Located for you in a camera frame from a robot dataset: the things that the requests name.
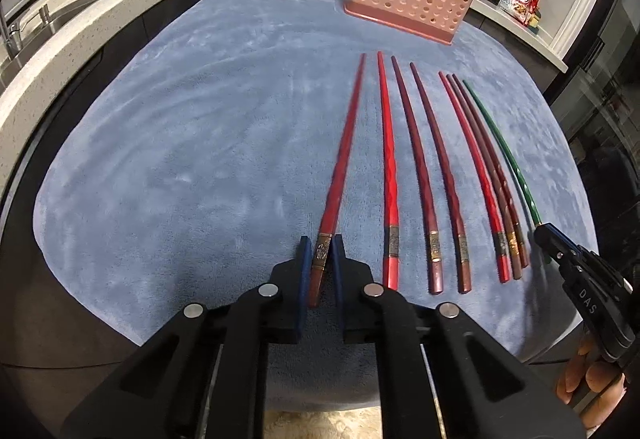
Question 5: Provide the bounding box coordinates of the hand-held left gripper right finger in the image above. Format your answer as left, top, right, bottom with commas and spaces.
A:
330, 234, 586, 439

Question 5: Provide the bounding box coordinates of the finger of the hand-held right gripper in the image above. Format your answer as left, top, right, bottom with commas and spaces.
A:
534, 222, 582, 271

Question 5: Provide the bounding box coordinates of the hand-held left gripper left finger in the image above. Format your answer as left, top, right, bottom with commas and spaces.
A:
60, 236, 314, 439

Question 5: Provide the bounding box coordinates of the brown chopstick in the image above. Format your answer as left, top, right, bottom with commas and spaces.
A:
446, 76, 524, 281

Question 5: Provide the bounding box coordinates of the green chopstick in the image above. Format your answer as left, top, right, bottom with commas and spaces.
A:
462, 79, 553, 265

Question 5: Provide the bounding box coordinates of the dark red chopstick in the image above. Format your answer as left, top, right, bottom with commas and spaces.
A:
390, 56, 447, 295
409, 62, 473, 295
452, 74, 530, 269

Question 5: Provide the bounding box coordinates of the person's right hand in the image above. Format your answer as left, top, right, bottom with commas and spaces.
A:
556, 336, 628, 430

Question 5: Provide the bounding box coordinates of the black glass door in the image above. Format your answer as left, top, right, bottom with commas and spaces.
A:
545, 0, 640, 320

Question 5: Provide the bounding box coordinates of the blue fleece mat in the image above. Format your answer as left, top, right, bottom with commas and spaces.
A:
32, 0, 601, 412

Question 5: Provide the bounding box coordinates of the metal faucet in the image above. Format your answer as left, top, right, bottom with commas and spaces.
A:
0, 4, 53, 66

